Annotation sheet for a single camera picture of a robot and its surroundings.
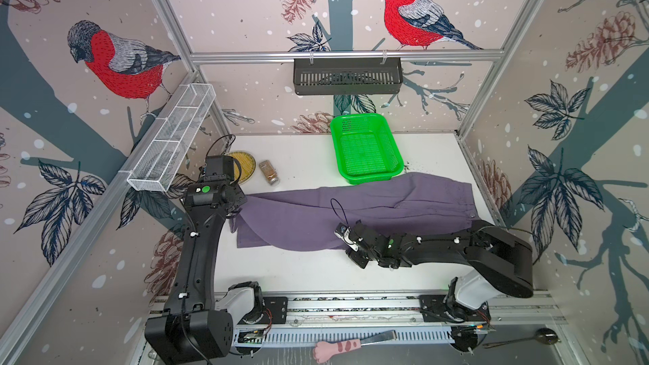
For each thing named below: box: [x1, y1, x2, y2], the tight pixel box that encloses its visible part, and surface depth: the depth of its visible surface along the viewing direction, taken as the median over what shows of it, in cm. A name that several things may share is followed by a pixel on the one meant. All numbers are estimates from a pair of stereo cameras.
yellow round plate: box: [226, 150, 257, 185], surface depth 109 cm
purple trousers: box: [229, 172, 480, 251], surface depth 95 cm
